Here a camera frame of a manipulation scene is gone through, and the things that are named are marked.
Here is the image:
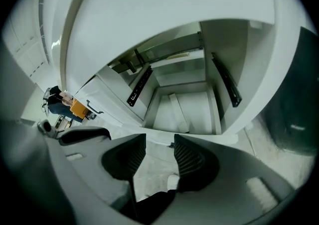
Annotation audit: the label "long white box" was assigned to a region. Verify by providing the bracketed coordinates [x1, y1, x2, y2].
[168, 93, 190, 134]

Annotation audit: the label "white vanity drawer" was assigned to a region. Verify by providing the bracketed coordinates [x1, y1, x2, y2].
[142, 81, 237, 146]

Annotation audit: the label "person's white shoe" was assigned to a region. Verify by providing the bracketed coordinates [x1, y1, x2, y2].
[166, 173, 180, 192]

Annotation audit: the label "white sink basin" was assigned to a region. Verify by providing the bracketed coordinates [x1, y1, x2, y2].
[59, 0, 301, 146]

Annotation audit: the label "black cabinet door handle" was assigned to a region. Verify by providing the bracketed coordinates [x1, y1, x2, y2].
[85, 99, 104, 115]

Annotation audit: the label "orange sofa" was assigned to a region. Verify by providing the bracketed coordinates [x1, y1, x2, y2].
[69, 98, 91, 119]

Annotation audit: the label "person's black trousers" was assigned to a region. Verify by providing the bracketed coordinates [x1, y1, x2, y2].
[136, 188, 177, 223]

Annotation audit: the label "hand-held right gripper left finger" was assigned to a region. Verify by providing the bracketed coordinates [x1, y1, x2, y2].
[49, 133, 147, 220]

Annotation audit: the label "black drawer slide rail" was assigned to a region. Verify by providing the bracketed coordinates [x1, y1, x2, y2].
[210, 52, 243, 109]
[126, 62, 153, 108]

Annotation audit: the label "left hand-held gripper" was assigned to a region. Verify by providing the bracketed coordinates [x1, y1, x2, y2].
[36, 118, 112, 147]

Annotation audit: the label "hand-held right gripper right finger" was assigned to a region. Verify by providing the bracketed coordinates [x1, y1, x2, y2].
[154, 133, 295, 225]

